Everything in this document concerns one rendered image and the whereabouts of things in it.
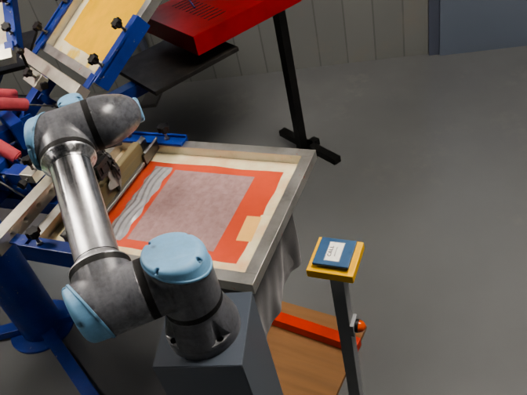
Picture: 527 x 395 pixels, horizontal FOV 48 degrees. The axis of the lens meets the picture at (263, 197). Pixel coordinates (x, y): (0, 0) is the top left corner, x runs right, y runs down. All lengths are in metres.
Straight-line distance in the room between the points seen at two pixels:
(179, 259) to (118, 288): 0.12
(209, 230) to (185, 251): 0.74
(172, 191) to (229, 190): 0.20
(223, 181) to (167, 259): 0.93
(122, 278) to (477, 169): 2.59
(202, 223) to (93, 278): 0.79
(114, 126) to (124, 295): 0.41
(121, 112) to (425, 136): 2.55
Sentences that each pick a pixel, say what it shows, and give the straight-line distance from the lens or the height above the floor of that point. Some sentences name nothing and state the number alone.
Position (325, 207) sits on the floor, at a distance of 3.20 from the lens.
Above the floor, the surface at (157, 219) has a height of 0.96.
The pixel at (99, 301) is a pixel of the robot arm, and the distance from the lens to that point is 1.06.
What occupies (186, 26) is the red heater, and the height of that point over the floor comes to 1.11.
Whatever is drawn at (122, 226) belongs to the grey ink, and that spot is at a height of 0.96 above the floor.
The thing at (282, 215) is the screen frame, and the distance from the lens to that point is 1.72.
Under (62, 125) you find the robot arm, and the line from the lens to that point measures 1.30.
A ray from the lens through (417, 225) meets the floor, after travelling 3.06.
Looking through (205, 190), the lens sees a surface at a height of 0.96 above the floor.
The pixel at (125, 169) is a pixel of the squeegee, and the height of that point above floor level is 1.03.
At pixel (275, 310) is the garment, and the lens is 2.04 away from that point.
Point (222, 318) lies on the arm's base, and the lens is 1.15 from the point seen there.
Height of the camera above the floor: 2.14
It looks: 40 degrees down
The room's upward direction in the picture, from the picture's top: 14 degrees counter-clockwise
